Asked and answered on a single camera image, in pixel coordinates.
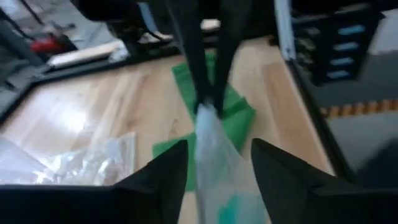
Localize grey metal cart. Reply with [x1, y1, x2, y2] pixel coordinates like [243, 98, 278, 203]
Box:
[0, 18, 44, 66]

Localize green bandage strip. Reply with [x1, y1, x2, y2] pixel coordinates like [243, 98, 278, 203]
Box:
[151, 51, 256, 192]

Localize clear zip bag white label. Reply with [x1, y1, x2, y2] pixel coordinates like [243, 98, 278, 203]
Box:
[193, 102, 270, 224]

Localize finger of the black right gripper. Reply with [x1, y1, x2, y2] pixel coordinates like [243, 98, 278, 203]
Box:
[164, 0, 212, 114]
[213, 0, 253, 119]

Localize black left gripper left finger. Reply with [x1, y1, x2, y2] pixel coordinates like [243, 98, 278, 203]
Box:
[0, 139, 190, 224]

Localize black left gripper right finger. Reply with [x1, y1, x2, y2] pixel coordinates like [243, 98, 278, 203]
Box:
[251, 138, 398, 224]

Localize red and black crate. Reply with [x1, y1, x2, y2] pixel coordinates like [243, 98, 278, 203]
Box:
[29, 32, 78, 54]

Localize green bandage with white core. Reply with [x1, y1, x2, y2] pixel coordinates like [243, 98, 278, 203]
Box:
[217, 194, 259, 224]

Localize clear plastic zip bag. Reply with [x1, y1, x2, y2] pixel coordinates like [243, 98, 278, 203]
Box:
[0, 132, 137, 187]

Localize black box blue labels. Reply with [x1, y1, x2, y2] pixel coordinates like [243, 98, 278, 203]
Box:
[292, 6, 385, 86]

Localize silver corner bracket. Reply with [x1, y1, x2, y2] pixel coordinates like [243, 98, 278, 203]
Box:
[108, 46, 131, 62]

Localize person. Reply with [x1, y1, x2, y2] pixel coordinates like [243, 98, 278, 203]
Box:
[136, 1, 175, 44]

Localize silver mounting bracket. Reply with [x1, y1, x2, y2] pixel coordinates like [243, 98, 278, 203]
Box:
[274, 0, 297, 62]

